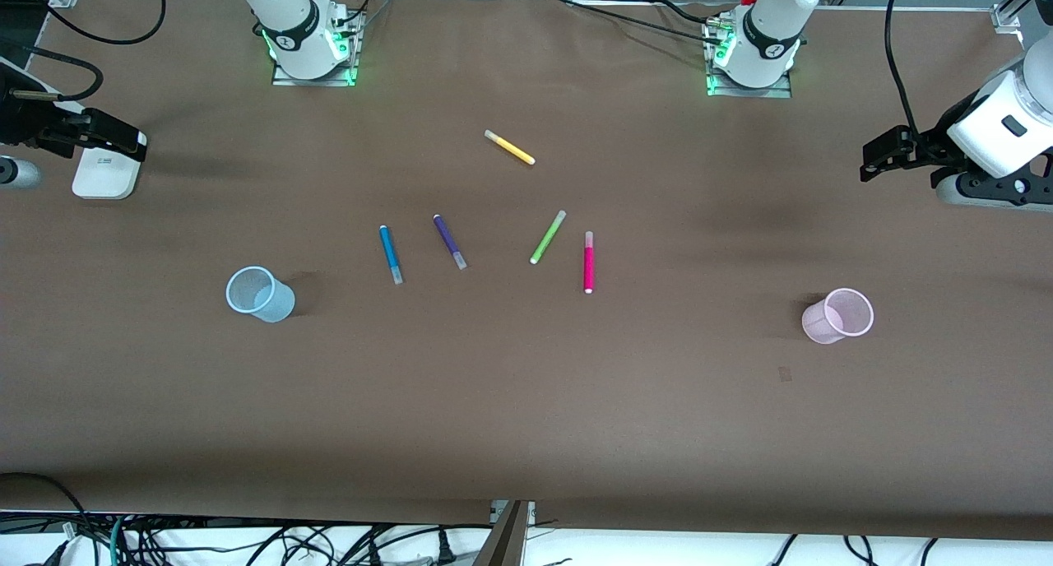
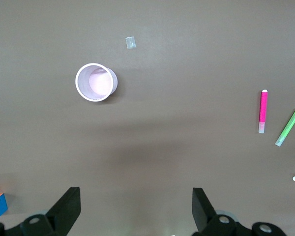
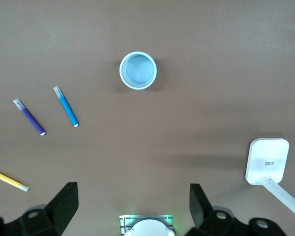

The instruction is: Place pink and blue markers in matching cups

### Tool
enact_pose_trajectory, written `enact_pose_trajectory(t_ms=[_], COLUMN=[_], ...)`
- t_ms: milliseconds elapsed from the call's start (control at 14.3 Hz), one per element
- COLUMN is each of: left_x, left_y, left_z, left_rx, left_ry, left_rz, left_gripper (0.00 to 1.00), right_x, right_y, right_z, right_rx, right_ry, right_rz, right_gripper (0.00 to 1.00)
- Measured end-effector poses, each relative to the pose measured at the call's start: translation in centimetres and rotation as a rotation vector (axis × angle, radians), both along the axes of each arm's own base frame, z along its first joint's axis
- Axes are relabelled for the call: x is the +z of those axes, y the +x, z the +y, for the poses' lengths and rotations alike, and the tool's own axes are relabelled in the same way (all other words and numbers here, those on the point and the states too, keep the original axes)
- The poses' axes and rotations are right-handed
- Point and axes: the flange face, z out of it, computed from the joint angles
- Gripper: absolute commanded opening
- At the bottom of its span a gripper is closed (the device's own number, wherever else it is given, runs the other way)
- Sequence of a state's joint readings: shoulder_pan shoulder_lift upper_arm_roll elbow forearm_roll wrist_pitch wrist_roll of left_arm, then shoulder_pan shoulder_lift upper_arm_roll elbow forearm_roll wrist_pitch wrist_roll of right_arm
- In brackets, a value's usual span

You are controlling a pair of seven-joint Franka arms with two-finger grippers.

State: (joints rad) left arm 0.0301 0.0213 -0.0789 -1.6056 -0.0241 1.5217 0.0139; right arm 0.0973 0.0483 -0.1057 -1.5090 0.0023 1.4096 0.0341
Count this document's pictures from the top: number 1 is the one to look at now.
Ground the translucent blue plastic cup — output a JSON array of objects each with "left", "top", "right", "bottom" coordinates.
[{"left": 225, "top": 266, "right": 296, "bottom": 323}]

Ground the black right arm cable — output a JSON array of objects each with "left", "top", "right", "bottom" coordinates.
[{"left": 18, "top": 0, "right": 167, "bottom": 45}]

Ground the black looped floor cable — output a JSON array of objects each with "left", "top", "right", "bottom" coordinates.
[{"left": 0, "top": 471, "right": 94, "bottom": 566}]

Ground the green marker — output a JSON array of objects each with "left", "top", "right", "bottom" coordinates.
[{"left": 529, "top": 210, "right": 568, "bottom": 266}]

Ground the translucent pink plastic cup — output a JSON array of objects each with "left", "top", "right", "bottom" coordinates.
[{"left": 801, "top": 287, "right": 875, "bottom": 345}]

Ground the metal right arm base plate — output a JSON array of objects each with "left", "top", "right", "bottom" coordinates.
[{"left": 271, "top": 2, "right": 364, "bottom": 88}]

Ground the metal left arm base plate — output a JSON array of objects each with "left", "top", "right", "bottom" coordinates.
[{"left": 705, "top": 16, "right": 793, "bottom": 99}]

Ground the dark table leg brace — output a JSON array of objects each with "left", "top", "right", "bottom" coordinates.
[{"left": 472, "top": 500, "right": 536, "bottom": 566}]

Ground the blue marker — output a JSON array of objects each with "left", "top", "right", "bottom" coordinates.
[{"left": 378, "top": 225, "right": 404, "bottom": 285}]

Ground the purple marker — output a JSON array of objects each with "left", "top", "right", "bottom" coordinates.
[{"left": 433, "top": 214, "right": 468, "bottom": 271}]

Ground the white desk lamp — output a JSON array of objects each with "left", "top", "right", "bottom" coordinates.
[{"left": 72, "top": 132, "right": 148, "bottom": 201}]

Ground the black table cable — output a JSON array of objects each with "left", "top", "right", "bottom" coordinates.
[
  {"left": 654, "top": 0, "right": 729, "bottom": 24},
  {"left": 559, "top": 0, "right": 715, "bottom": 42}
]

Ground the yellow marker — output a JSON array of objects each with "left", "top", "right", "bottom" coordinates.
[{"left": 484, "top": 129, "right": 536, "bottom": 166}]

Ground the brown table cover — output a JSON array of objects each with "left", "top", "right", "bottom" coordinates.
[{"left": 0, "top": 0, "right": 1053, "bottom": 542}]

